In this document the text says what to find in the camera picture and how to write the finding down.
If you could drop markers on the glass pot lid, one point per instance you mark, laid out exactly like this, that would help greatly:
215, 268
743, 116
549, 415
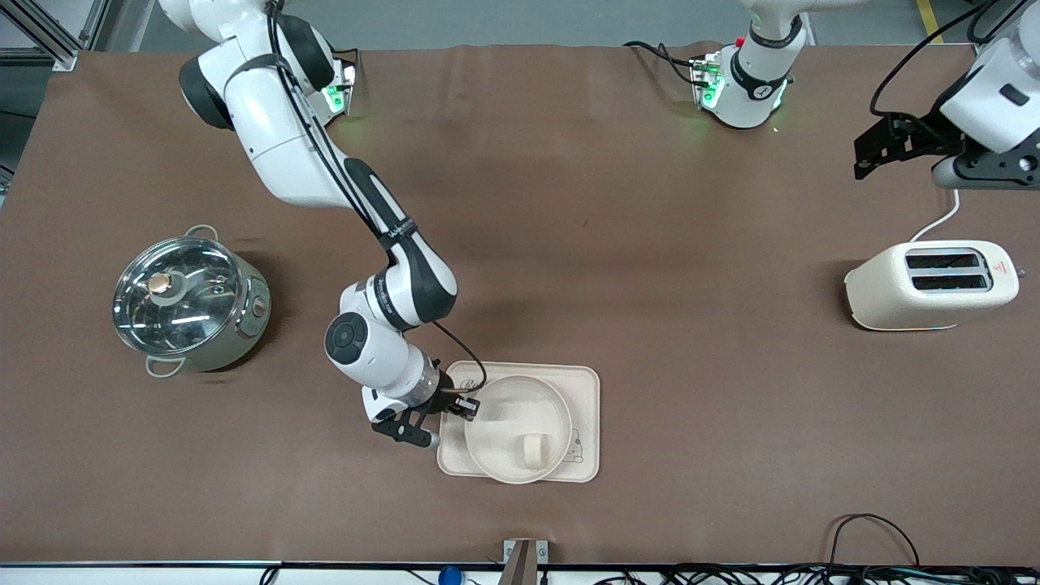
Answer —
175, 296

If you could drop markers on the aluminium frame profile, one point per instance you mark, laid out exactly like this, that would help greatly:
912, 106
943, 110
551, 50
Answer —
57, 45

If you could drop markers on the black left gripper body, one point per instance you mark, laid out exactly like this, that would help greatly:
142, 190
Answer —
929, 138

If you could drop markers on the grey metal camera bracket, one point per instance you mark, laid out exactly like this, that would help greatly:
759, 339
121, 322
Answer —
524, 556

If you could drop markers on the cream rectangular rabbit tray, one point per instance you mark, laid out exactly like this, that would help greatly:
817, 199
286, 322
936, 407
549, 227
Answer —
587, 398

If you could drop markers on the brown table mat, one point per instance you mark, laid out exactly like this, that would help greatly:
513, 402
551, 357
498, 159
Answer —
650, 244

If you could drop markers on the blue round cap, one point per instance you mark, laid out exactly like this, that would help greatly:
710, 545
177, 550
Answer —
449, 577

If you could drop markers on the cream two-slot toaster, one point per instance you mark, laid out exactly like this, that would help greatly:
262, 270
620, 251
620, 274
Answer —
894, 296

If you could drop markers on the pale steamed bun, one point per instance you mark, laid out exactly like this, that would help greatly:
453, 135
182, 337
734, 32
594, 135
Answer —
534, 451

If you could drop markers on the steel electric cooking pot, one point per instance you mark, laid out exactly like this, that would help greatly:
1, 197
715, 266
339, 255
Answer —
244, 325

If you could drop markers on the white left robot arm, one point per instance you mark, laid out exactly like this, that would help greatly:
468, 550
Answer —
756, 77

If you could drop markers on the cream round plate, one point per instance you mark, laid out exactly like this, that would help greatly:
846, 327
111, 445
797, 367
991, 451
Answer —
512, 414

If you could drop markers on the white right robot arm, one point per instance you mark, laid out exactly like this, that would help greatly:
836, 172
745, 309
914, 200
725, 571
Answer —
284, 138

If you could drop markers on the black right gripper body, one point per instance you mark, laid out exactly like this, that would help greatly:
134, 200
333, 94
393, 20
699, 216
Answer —
446, 397

